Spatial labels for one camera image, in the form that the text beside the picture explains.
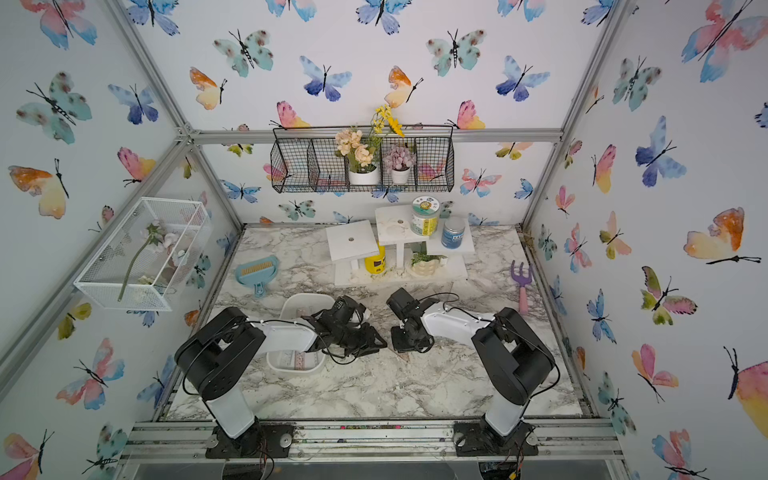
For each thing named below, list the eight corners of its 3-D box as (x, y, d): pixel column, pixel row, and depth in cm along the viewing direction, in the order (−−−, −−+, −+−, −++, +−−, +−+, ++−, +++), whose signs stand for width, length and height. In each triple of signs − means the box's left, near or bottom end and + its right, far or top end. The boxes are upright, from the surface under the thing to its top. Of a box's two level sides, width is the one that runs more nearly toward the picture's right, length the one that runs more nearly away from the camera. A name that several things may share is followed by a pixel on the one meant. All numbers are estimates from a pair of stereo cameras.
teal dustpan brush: (231, 297, 103) (227, 292, 100) (245, 261, 113) (242, 256, 110) (269, 297, 103) (266, 292, 100) (280, 261, 113) (277, 256, 110)
